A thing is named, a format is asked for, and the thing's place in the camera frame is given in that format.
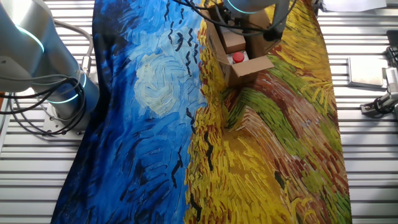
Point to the silver ribbed depth camera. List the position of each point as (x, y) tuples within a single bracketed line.
[(391, 79)]

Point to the grey metal clamp tool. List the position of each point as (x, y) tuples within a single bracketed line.
[(381, 104)]

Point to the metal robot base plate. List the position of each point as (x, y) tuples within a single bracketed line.
[(51, 124)]

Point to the brown cardboard box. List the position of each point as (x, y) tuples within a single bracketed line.
[(248, 67)]

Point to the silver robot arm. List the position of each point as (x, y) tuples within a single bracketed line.
[(28, 46)]

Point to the white paper sheet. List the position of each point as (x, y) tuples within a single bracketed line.
[(354, 4)]

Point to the shiny metal plate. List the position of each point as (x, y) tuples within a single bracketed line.
[(366, 71)]

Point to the red button switch box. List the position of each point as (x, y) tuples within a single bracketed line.
[(238, 57)]

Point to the Van Gogh print tablecloth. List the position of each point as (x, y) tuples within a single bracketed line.
[(149, 140)]

